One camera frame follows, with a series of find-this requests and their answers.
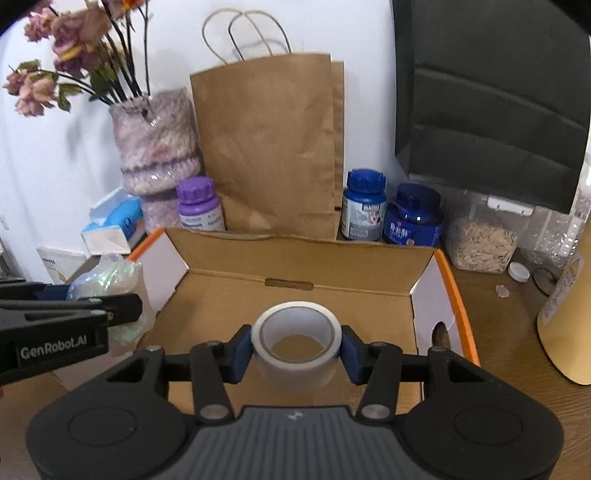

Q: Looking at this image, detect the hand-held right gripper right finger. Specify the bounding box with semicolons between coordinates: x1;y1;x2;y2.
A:
341;324;481;418

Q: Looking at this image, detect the iridescent plastic wrap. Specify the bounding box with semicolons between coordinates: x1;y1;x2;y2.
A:
67;253;155;344

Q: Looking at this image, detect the yellow thermos jug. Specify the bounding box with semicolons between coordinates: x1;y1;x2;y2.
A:
537;251;591;385

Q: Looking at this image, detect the blue tissue box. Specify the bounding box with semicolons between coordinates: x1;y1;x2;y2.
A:
81;187;146;256

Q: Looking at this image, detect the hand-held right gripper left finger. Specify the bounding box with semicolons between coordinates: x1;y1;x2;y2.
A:
106;324;254;423

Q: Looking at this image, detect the clear plastic bottle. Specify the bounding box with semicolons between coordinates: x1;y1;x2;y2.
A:
526;152;591;268

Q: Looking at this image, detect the blue capped bottle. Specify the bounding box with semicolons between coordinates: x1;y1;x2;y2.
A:
341;168;387;242

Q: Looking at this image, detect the brown paper bag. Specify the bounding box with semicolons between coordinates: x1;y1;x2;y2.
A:
189;8;346;241

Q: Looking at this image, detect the black paper bag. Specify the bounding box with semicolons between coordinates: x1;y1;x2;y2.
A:
392;0;591;215

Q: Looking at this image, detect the dried rose bouquet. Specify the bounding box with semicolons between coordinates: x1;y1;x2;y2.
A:
2;0;155;116

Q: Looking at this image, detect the clear container of seeds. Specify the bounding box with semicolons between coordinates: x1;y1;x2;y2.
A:
445;189;536;274

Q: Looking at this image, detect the white wall panel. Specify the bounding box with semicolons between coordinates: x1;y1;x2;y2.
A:
36;246;93;284

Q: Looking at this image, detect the purple mottled vase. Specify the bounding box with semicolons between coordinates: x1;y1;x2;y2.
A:
109;88;206;236

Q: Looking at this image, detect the white tape roll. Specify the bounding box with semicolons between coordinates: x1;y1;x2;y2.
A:
252;301;343;393

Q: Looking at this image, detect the blue jar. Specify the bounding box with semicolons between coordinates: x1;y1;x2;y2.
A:
383;183;444;247

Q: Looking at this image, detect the purple capped bottle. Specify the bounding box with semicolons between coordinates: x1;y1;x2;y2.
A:
176;176;227;232

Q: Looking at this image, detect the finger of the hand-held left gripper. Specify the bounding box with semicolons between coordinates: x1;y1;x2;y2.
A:
0;278;84;303
0;294;143;329

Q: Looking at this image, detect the orange cardboard box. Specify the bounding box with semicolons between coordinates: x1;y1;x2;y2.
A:
51;226;481;416

